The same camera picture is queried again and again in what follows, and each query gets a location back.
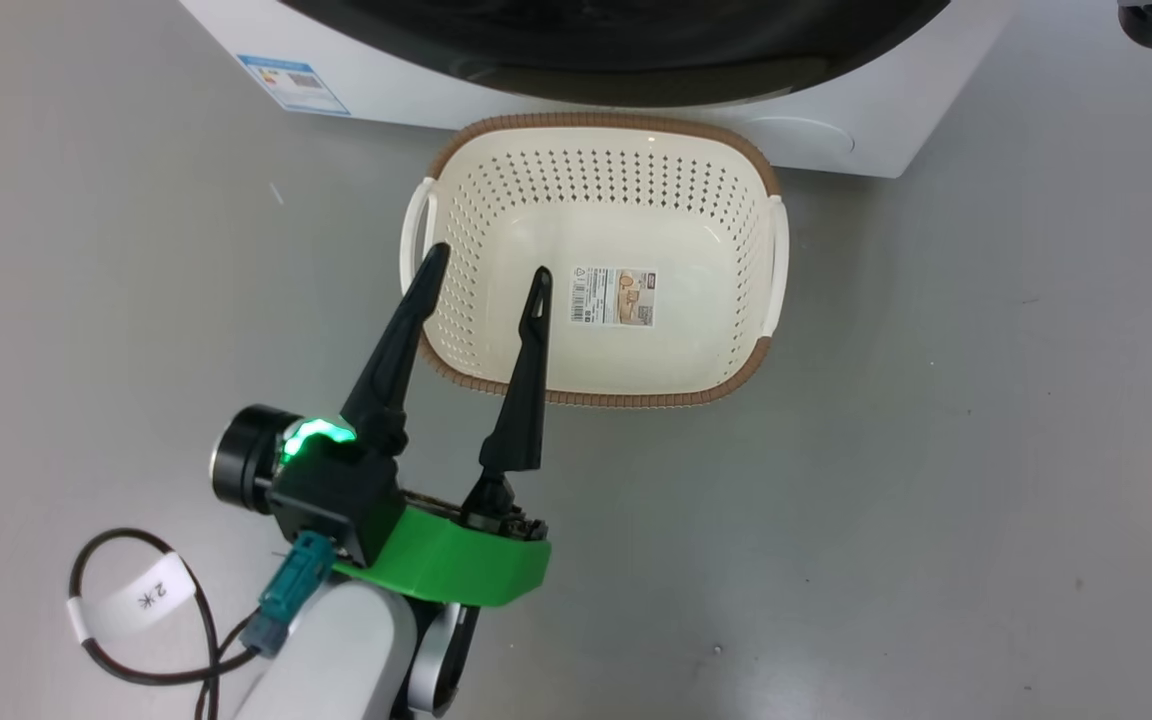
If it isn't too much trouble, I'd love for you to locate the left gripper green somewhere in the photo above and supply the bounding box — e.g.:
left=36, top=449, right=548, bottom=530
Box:
left=334, top=242, right=554, bottom=609

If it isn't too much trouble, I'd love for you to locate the basket product label sticker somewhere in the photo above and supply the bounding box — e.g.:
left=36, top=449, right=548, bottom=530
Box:
left=570, top=265, right=657, bottom=328

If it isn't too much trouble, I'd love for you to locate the cream perforated laundry basket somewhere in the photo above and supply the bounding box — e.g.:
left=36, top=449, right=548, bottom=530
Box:
left=399, top=112, right=791, bottom=409

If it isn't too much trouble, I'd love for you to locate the white front-load washing machine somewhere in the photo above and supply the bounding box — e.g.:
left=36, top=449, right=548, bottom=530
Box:
left=179, top=0, right=1017, bottom=179

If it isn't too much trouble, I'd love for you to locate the blue energy label sticker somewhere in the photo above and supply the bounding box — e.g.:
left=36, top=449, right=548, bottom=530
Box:
left=236, top=54, right=352, bottom=117

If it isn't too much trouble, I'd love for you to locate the round white filter cover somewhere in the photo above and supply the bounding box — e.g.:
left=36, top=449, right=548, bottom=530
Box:
left=744, top=115, right=857, bottom=161

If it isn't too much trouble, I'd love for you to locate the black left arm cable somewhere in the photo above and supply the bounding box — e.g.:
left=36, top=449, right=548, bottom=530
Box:
left=68, top=528, right=339, bottom=720

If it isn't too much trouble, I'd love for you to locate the white cable tag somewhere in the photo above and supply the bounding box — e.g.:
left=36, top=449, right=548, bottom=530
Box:
left=66, top=553, right=199, bottom=646

